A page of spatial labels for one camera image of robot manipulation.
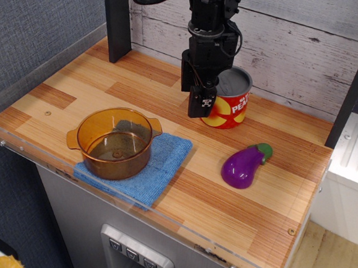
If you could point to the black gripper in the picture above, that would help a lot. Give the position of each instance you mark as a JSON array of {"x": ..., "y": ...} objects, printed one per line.
[{"x": 209, "y": 53}]

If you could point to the red yellow peach can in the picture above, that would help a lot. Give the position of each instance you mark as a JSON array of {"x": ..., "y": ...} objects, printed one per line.
[{"x": 233, "y": 91}]

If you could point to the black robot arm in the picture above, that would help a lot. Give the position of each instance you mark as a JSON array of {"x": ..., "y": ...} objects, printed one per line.
[{"x": 210, "y": 14}]

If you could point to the purple toy eggplant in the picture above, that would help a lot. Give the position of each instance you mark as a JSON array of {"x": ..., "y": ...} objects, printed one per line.
[{"x": 239, "y": 169}]

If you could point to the blue microfiber cloth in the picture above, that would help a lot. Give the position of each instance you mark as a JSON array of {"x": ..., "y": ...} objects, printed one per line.
[{"x": 163, "y": 170}]

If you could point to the amber glass pot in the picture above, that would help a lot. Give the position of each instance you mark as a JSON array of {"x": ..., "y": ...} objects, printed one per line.
[{"x": 115, "y": 143}]

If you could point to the grey cabinet with dispenser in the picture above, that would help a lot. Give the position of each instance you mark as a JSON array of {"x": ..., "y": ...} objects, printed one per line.
[{"x": 104, "y": 232}]

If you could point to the white appliance at right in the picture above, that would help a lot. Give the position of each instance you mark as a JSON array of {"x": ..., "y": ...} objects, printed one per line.
[{"x": 335, "y": 206}]

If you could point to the dark vertical post left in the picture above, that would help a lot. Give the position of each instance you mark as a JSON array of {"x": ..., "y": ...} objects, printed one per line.
[{"x": 118, "y": 28}]

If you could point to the dark vertical post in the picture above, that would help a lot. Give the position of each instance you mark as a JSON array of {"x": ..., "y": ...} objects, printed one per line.
[
  {"x": 118, "y": 28},
  {"x": 357, "y": 79}
]

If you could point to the dark vertical post right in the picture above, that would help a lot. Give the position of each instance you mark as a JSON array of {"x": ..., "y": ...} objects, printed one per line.
[{"x": 357, "y": 79}]

